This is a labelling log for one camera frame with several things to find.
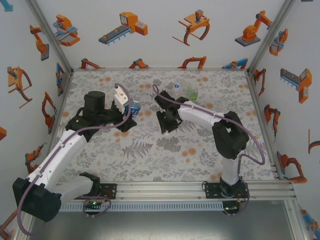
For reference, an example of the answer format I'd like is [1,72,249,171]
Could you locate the aluminium side rail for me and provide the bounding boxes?
[246,71,285,181]
[48,71,75,141]

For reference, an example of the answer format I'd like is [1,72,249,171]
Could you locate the aluminium front frame rail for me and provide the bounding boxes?
[23,181,298,203]

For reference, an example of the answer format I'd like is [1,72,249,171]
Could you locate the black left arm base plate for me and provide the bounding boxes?
[71,183,118,200]

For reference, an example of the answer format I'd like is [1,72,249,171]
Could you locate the aluminium corner post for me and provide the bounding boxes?
[24,0,75,75]
[246,0,298,75]

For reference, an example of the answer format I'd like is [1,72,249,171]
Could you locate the floral patterned table mat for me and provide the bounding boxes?
[51,69,277,183]

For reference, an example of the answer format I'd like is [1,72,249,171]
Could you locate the clear bottle without label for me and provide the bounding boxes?
[169,83,188,100]

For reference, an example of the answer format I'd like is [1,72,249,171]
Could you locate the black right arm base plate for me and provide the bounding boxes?
[204,181,251,200]

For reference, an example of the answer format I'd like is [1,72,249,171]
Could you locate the clear bottle with blue label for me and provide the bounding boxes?
[124,94,142,119]

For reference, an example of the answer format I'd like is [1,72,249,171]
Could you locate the slotted grey cable duct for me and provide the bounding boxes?
[59,201,225,213]

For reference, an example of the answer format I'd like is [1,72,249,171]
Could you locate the aluminium frame leg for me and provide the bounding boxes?
[13,209,36,240]
[283,199,310,240]

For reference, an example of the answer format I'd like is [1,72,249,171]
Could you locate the aluminium back rail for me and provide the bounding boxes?
[71,66,250,73]

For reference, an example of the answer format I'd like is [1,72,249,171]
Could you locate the clear bottle with green label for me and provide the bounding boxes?
[185,83,200,101]

